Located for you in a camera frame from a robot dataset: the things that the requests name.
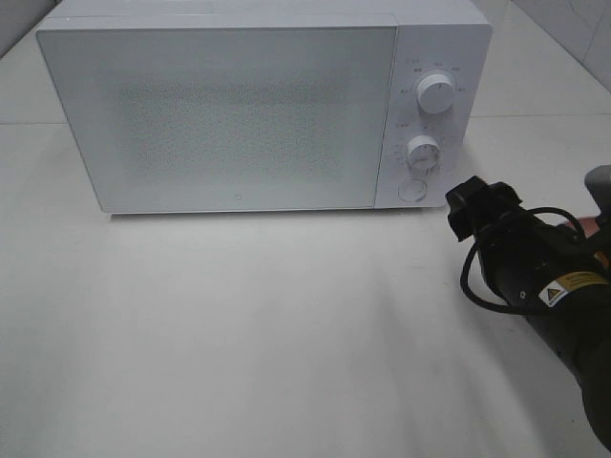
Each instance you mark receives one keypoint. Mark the pink round plate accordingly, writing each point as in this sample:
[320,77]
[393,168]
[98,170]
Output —
[596,228]

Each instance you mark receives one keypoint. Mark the white microwave door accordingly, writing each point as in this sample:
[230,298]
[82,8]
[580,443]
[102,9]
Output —
[197,120]

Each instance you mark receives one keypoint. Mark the round white door-release button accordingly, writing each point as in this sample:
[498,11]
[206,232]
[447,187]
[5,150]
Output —
[412,190]

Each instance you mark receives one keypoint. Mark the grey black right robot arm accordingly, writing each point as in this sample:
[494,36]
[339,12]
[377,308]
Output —
[580,338]

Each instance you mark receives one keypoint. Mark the upper white power knob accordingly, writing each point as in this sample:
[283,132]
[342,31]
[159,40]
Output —
[435,93]

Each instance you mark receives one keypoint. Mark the lower white timer knob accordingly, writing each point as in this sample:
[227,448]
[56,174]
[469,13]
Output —
[423,153]

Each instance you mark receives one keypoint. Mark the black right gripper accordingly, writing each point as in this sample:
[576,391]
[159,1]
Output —
[525,259]

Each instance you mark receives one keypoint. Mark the white microwave oven body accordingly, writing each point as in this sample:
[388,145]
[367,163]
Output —
[431,36]

